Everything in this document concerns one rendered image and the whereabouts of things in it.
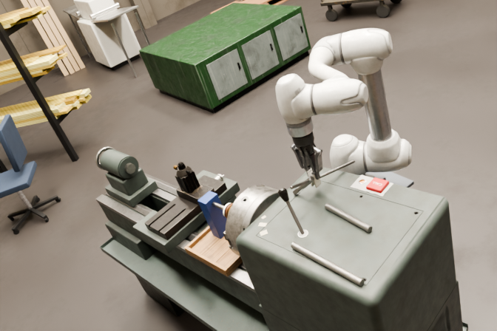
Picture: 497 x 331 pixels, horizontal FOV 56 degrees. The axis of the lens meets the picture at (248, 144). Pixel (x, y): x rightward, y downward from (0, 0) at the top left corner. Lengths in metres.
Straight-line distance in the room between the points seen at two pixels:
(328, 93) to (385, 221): 0.46
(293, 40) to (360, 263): 4.80
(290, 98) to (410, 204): 0.53
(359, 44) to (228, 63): 3.63
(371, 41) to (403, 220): 0.76
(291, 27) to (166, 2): 5.32
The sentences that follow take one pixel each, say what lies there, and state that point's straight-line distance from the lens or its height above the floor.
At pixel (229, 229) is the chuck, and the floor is 1.16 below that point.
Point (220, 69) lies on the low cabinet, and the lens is 5.47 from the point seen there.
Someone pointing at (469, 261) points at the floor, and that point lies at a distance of 3.18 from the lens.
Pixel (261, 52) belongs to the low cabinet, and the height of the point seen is 0.39.
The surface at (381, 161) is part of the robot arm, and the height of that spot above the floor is 0.98.
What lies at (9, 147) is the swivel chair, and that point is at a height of 0.79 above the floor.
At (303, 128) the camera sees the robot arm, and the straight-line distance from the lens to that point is 1.60.
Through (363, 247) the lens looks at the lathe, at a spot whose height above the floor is 1.25.
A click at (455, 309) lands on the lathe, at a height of 0.74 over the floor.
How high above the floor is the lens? 2.35
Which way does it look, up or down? 30 degrees down
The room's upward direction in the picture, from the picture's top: 19 degrees counter-clockwise
